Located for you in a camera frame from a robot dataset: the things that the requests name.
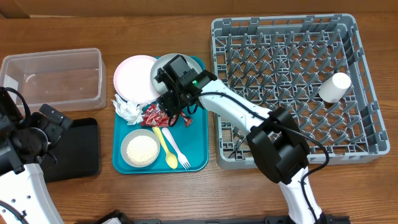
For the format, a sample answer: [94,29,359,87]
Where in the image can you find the teal plastic tray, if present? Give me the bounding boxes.
[113,55,209,174]

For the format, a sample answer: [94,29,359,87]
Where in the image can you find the white plastic fork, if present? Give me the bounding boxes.
[161,128,191,170]

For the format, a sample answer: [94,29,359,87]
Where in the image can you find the pink plate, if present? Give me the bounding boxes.
[113,55,159,104]

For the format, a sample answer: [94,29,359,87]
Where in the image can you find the grey bowl with rice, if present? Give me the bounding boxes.
[121,129,160,168]

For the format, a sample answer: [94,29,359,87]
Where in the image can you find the white tissue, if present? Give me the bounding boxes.
[112,94,148,125]

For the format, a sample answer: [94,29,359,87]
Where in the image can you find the grey dishwasher rack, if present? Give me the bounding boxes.
[211,14,391,165]

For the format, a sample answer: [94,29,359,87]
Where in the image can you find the grey plate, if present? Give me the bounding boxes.
[150,53,205,95]

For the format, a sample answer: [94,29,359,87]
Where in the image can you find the white cup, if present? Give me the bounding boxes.
[318,72,351,103]

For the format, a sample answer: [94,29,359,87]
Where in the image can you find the black plastic tray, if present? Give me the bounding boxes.
[40,118,101,183]

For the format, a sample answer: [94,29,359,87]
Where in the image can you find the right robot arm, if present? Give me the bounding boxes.
[151,68,328,223]

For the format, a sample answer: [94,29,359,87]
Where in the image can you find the small red candy wrapper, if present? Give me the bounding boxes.
[180,110,193,128]

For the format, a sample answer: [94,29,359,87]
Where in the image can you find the clear plastic bin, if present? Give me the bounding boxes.
[1,48,107,112]

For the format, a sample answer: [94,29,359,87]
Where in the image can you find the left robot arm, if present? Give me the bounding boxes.
[1,87,73,223]

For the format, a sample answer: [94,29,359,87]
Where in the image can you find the yellow plastic spoon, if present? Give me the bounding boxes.
[152,127,178,169]

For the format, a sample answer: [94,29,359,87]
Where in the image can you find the red snack wrapper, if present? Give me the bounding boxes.
[141,103,169,127]

